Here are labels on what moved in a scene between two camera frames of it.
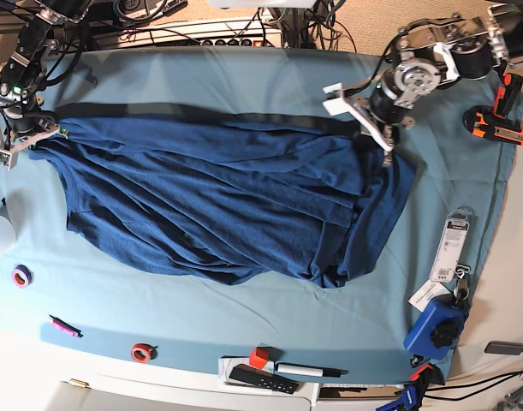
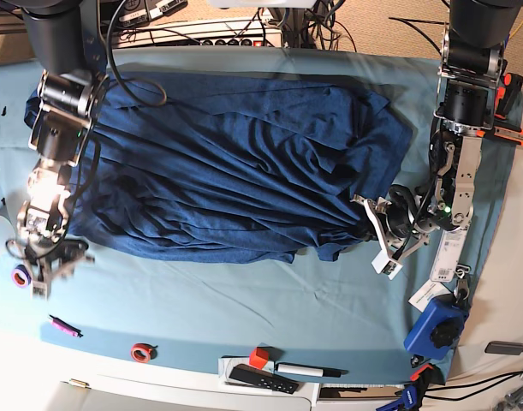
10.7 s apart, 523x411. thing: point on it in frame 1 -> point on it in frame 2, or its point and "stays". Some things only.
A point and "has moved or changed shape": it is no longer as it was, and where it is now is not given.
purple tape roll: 21,276 stays
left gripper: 7,157 -> 50,259
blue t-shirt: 223,198 has moved or changed shape
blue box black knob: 436,330 stays
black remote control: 264,379 stays
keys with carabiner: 461,290 stays
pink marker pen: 68,330 stays
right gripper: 382,128 -> 395,216
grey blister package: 445,262 stays
